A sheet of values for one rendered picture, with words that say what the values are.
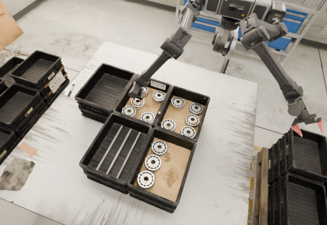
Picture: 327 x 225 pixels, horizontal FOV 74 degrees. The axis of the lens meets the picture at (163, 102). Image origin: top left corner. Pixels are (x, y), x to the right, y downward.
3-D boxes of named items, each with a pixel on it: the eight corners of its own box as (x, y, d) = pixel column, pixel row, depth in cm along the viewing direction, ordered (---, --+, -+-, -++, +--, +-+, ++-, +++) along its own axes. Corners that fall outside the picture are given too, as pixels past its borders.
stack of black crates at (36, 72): (50, 79, 262) (36, 49, 226) (72, 85, 258) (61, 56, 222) (27, 103, 238) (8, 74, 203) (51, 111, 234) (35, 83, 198)
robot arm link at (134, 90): (150, 81, 142) (139, 73, 140) (144, 93, 135) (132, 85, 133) (142, 88, 151) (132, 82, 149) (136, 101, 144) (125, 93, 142)
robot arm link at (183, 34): (194, 40, 104) (178, 26, 101) (177, 59, 112) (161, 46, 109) (201, 10, 137) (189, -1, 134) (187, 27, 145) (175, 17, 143)
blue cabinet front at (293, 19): (233, 37, 313) (248, -1, 268) (284, 50, 303) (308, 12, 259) (233, 38, 311) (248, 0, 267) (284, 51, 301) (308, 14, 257)
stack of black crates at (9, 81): (22, 69, 267) (13, 55, 249) (43, 76, 263) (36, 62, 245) (-3, 93, 244) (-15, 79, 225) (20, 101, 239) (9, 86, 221)
